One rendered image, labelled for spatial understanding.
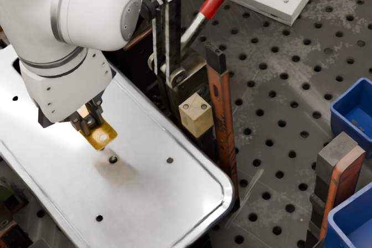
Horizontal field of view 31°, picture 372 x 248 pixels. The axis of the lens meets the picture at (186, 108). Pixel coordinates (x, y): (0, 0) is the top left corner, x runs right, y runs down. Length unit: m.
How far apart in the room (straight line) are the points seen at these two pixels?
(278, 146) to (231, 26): 0.31
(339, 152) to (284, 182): 0.53
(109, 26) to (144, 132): 0.37
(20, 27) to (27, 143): 0.37
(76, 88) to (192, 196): 0.24
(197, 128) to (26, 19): 0.35
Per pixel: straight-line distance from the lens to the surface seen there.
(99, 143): 0.92
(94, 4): 0.66
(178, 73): 0.95
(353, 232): 0.89
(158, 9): 0.87
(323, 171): 0.77
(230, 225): 1.24
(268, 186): 1.27
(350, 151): 0.75
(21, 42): 0.72
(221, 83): 0.86
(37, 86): 0.79
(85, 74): 0.81
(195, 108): 0.93
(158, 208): 0.94
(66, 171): 0.99
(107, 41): 0.66
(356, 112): 1.35
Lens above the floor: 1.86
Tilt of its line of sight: 59 degrees down
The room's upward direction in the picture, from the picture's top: 11 degrees counter-clockwise
